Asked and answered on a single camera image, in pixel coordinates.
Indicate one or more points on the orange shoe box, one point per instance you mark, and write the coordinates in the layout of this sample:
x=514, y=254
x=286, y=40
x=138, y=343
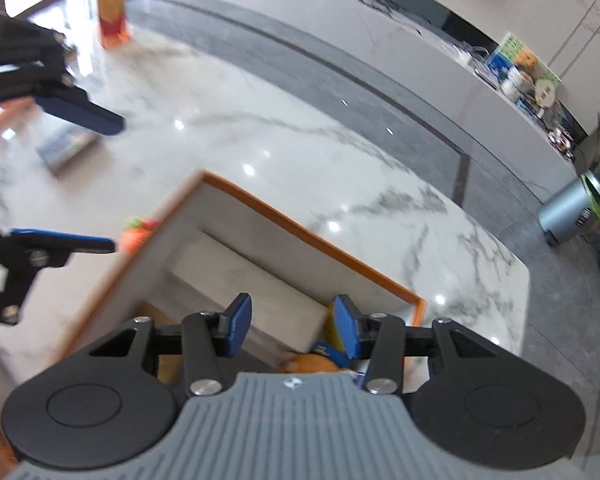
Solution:
x=330, y=252

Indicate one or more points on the beige long box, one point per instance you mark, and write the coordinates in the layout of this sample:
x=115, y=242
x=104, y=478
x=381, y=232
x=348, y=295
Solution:
x=260, y=280

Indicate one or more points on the duck plush doll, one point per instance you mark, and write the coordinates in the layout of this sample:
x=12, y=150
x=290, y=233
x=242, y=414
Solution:
x=307, y=362

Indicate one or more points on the white marble television console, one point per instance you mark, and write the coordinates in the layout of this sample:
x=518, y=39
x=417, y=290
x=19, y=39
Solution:
x=430, y=85

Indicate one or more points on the grey trash bin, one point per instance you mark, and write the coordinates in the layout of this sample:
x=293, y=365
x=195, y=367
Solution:
x=567, y=210

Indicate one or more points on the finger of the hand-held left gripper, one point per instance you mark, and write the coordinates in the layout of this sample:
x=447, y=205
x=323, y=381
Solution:
x=87, y=115
x=65, y=244

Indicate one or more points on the brown teddy bear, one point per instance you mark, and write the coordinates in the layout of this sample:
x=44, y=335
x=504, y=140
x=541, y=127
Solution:
x=526, y=59

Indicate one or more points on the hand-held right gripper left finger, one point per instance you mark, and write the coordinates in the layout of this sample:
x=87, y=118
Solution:
x=240, y=325

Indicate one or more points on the tea bottle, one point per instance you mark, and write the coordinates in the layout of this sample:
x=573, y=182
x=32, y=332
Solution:
x=112, y=15

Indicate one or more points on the round hand fan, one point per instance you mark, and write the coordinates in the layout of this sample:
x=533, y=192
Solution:
x=545, y=89

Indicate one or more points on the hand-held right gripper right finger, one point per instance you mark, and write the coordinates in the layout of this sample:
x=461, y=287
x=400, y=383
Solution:
x=345, y=325

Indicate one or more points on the green picture board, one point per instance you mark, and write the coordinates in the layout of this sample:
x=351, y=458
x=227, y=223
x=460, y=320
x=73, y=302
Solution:
x=502, y=52

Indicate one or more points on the black white toy car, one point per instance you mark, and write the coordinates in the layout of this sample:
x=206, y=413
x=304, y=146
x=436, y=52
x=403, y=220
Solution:
x=560, y=140

